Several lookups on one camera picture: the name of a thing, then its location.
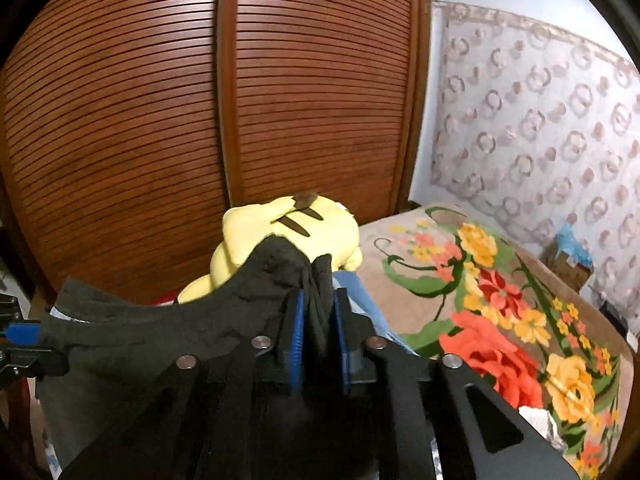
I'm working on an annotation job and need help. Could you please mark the slatted wooden wardrobe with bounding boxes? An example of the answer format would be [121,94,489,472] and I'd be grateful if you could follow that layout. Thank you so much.
[0,0,434,307]

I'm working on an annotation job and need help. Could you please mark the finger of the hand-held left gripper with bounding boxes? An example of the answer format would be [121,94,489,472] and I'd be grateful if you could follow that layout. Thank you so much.
[0,346,69,380]
[0,321,43,347]

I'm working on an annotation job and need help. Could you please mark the blue plastic bag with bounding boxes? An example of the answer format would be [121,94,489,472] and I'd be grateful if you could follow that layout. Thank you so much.
[554,222,597,270]

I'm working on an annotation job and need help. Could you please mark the small cardboard box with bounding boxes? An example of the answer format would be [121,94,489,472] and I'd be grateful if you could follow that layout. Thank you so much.
[546,249,592,294]

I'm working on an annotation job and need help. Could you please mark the yellow plush toy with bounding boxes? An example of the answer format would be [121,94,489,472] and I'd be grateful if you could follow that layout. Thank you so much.
[176,191,364,306]

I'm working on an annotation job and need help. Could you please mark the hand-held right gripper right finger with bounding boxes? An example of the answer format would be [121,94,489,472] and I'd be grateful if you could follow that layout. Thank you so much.
[333,287,582,480]

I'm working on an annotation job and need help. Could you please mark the circle patterned curtain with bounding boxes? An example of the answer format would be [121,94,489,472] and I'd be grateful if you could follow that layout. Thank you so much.
[429,1,640,322]

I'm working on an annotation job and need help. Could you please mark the beige floral blanket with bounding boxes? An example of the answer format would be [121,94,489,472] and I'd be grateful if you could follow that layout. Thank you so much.
[356,204,632,480]

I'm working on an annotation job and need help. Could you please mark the black pants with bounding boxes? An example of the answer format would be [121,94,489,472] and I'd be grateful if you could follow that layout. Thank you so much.
[36,234,337,480]

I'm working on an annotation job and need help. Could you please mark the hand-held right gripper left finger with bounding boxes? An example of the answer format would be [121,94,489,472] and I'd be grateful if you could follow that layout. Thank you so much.
[59,290,307,480]

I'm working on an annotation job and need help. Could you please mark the blue folded denim jeans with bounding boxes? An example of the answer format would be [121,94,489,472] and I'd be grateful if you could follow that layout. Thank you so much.
[332,270,417,357]

